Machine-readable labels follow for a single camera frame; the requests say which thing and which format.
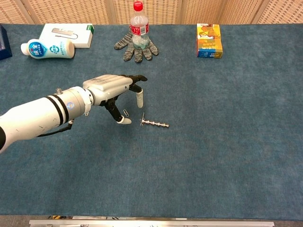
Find aluminium profile rail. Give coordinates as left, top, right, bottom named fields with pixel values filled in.
left=28, top=219, right=275, bottom=227

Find blue felt table mat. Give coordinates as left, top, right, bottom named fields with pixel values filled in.
left=0, top=23, right=303, bottom=219

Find clear red cap bottle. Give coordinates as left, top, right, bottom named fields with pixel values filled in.
left=129, top=0, right=150, bottom=50

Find yellow orange carton box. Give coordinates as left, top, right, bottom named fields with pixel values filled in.
left=196, top=23, right=223, bottom=59

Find white blue label bottle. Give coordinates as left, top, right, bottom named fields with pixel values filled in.
left=20, top=38, right=76, bottom=60

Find metal magnetic rod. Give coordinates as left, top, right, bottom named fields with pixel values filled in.
left=141, top=119, right=170, bottom=129

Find wicker folding screen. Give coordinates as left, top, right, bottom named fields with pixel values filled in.
left=0, top=0, right=303, bottom=26

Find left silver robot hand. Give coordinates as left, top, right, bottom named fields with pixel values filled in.
left=82, top=74, right=148, bottom=125

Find grey knit work glove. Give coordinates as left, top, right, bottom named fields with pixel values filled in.
left=114, top=26, right=160, bottom=64

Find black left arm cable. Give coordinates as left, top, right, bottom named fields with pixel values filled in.
left=36, top=119, right=74, bottom=138

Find dark blue box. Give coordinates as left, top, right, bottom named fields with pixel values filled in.
left=0, top=24, right=13, bottom=60

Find white adapter product box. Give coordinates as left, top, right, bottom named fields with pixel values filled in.
left=39, top=23, right=95, bottom=49

